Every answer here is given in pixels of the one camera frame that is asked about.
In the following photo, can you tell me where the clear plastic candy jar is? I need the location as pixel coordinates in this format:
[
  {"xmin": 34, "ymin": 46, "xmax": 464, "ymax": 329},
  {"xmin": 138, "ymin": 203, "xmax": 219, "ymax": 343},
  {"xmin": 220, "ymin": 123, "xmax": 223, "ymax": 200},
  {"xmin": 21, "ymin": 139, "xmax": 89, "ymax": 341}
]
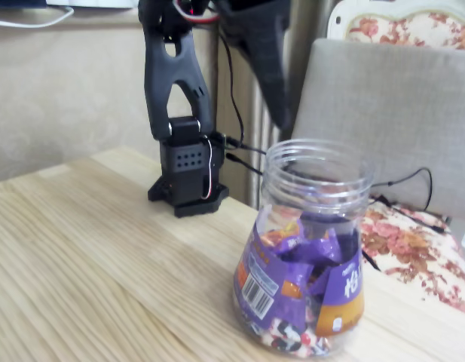
[{"xmin": 231, "ymin": 138, "xmax": 375, "ymax": 357}]

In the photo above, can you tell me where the beige curtain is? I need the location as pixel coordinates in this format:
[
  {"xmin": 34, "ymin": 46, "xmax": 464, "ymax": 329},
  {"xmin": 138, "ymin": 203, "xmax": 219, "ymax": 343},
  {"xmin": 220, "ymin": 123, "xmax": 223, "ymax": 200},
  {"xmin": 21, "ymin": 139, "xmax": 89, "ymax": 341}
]
[{"xmin": 216, "ymin": 0, "xmax": 341, "ymax": 210}]

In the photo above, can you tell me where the grey chair back cushion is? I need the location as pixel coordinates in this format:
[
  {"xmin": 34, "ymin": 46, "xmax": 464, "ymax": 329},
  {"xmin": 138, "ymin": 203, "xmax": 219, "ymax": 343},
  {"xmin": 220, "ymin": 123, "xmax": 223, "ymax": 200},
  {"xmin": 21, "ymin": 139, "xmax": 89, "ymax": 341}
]
[{"xmin": 290, "ymin": 36, "xmax": 465, "ymax": 219}]

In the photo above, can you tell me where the white floral chair back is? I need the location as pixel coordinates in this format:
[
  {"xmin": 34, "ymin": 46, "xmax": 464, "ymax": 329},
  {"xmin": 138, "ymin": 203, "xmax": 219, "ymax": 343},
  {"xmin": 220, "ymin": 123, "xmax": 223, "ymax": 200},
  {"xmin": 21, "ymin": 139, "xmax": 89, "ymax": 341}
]
[{"xmin": 326, "ymin": 0, "xmax": 465, "ymax": 50}]

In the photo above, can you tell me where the white flat device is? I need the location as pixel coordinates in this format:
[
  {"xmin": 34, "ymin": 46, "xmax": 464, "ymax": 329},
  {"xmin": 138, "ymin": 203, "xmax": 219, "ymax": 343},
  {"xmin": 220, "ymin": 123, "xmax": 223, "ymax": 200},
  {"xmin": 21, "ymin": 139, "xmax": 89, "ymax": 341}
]
[{"xmin": 45, "ymin": 0, "xmax": 139, "ymax": 8}]

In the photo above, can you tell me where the floral seat cushion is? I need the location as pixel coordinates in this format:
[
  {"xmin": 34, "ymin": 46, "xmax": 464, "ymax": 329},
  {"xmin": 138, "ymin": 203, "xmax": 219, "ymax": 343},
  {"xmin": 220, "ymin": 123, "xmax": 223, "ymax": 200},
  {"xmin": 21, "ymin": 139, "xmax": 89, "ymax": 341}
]
[{"xmin": 359, "ymin": 203, "xmax": 465, "ymax": 316}]

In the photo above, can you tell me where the thin black cable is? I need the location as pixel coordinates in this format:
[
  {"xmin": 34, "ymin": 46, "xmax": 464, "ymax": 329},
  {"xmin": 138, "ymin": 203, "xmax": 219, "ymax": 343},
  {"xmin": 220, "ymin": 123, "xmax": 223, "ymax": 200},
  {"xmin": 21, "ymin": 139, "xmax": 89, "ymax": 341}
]
[{"xmin": 219, "ymin": 35, "xmax": 245, "ymax": 149}]

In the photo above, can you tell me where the black cable with loop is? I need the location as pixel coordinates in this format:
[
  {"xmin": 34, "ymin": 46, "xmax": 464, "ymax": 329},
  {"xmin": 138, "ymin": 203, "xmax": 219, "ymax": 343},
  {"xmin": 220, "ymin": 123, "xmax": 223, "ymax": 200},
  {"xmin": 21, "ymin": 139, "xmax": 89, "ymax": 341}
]
[{"xmin": 228, "ymin": 137, "xmax": 433, "ymax": 212}]

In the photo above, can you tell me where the white cable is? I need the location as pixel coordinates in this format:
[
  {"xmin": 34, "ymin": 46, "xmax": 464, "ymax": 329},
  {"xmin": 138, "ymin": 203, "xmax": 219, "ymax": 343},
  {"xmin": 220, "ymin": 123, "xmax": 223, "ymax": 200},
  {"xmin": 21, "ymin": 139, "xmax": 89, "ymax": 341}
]
[{"xmin": 0, "ymin": 4, "xmax": 74, "ymax": 27}]

